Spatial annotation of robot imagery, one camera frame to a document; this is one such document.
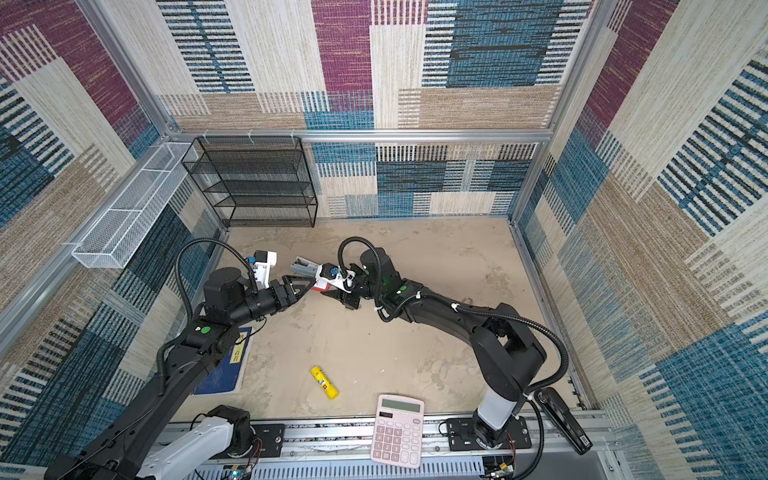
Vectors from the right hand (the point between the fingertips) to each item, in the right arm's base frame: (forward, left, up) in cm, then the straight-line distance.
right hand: (328, 284), depth 80 cm
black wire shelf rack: (+47, +32, -2) cm, 57 cm away
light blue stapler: (+19, +13, -17) cm, 28 cm away
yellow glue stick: (-22, 0, -18) cm, 28 cm away
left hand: (-4, +3, +7) cm, 8 cm away
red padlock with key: (-2, 0, +1) cm, 2 cm away
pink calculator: (-32, -17, -17) cm, 40 cm away
